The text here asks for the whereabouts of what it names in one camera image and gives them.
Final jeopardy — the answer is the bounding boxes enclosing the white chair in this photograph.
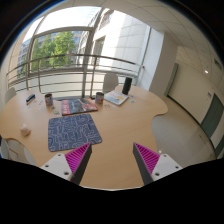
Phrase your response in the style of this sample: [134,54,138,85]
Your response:
[103,73,118,93]
[5,87,16,103]
[0,139,37,166]

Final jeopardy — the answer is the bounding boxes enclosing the white chair far left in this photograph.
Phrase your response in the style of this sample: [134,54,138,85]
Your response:
[5,87,16,103]

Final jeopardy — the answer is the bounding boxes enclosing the patterned mug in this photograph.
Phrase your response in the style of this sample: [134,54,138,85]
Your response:
[95,92,104,104]
[45,93,53,106]

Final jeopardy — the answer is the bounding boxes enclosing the red and dark magazine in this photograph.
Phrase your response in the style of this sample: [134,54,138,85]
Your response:
[61,98,98,116]

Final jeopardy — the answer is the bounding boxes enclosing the patterned mug at centre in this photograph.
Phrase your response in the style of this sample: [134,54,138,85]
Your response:
[95,92,104,104]

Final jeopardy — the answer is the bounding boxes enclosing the white computer mouse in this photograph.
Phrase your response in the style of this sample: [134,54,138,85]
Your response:
[20,124,31,137]

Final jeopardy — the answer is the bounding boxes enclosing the white chair near left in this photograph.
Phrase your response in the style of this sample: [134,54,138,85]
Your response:
[0,139,37,166]

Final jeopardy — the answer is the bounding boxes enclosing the patterned mug on left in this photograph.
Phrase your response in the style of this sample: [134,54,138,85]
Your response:
[45,93,53,106]

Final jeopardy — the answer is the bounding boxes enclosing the metal balcony railing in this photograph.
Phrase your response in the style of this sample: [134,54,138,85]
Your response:
[6,53,143,97]

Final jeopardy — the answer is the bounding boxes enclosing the white chair far side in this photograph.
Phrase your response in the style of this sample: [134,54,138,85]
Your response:
[103,73,118,93]

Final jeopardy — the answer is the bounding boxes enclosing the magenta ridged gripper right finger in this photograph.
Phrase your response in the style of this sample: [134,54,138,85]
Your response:
[133,143,182,185]

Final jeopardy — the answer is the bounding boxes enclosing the small black and blue box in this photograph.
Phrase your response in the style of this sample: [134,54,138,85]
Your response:
[26,94,36,105]

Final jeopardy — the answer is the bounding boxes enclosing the dark blue patterned mouse pad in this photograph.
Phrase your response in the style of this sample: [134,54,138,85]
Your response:
[48,114,102,152]

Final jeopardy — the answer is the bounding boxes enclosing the black cylindrical speaker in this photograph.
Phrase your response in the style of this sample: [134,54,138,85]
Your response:
[122,77,132,95]

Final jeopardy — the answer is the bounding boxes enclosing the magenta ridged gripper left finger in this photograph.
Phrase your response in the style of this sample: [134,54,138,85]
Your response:
[42,143,92,185]

